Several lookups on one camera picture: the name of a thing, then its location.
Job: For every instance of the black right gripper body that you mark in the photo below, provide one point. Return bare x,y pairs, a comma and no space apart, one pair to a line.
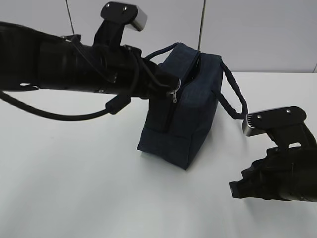
298,167

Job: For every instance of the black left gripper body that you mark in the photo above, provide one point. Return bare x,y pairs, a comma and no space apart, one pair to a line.
134,75

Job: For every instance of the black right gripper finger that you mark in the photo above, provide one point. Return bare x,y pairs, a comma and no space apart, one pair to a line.
260,185

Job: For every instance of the dark blue lunch bag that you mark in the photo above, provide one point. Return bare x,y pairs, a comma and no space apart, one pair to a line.
175,128

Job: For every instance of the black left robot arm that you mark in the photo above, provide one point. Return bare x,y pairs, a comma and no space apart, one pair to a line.
31,60

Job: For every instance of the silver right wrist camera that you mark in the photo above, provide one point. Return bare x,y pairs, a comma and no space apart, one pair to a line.
284,126

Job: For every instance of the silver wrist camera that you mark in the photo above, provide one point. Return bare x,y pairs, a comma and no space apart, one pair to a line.
284,126
116,16

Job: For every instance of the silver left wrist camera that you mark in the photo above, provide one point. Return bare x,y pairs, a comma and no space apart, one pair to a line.
116,16

